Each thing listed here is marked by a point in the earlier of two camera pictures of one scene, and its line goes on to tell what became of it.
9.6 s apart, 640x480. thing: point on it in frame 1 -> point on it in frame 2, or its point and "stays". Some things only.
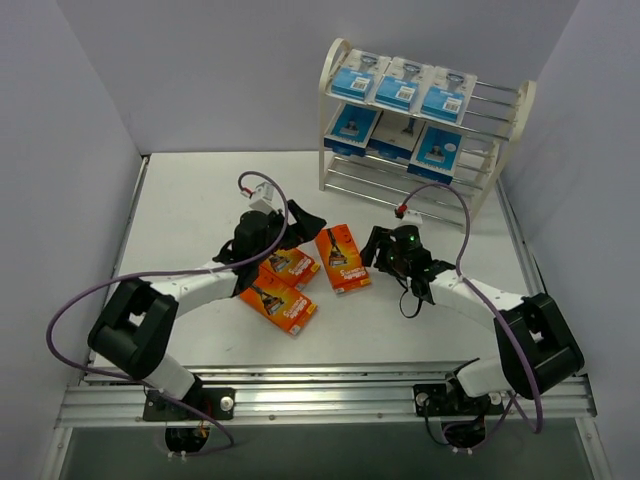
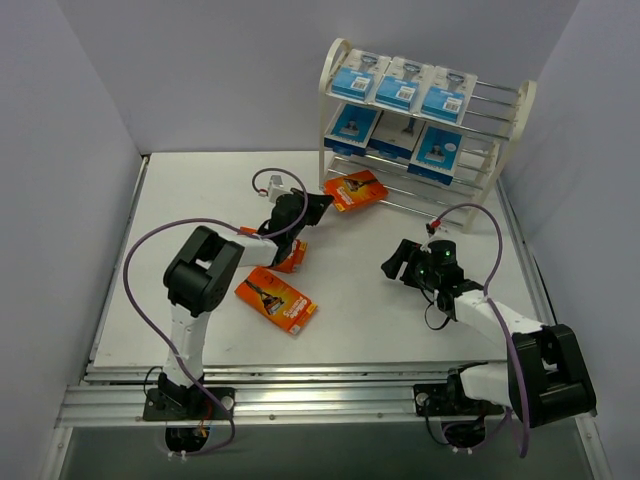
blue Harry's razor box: (436, 153) stays
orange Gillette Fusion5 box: (341, 257) -> (354, 190)
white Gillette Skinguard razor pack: (447, 95) stays
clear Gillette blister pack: (357, 74) stays
